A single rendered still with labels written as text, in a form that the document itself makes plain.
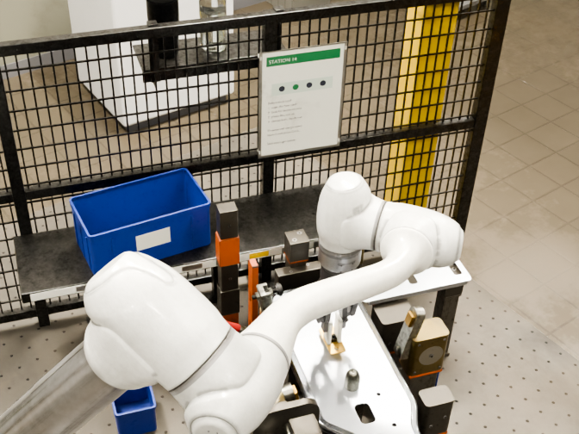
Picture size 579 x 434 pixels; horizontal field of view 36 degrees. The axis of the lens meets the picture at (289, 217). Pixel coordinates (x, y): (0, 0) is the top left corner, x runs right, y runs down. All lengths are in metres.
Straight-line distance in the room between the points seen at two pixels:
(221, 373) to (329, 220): 0.55
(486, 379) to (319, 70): 0.92
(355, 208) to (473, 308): 0.97
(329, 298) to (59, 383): 0.46
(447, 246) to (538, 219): 2.47
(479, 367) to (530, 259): 1.52
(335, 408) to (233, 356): 0.66
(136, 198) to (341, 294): 0.87
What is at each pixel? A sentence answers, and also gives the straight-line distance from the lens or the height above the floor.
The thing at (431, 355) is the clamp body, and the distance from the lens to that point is 2.06.
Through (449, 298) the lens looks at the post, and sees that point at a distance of 2.31.
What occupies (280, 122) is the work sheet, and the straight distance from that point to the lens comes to 2.29.
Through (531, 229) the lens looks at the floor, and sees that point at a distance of 4.10.
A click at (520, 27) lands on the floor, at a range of 5.77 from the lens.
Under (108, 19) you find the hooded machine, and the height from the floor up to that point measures 0.61.
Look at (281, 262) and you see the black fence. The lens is 2.59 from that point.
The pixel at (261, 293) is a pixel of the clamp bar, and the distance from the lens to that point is 1.84.
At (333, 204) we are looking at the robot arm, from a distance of 1.72.
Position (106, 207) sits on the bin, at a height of 1.10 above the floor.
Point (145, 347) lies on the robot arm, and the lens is 1.28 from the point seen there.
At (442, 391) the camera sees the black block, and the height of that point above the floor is 0.99.
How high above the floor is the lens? 2.49
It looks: 39 degrees down
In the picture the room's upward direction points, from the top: 2 degrees clockwise
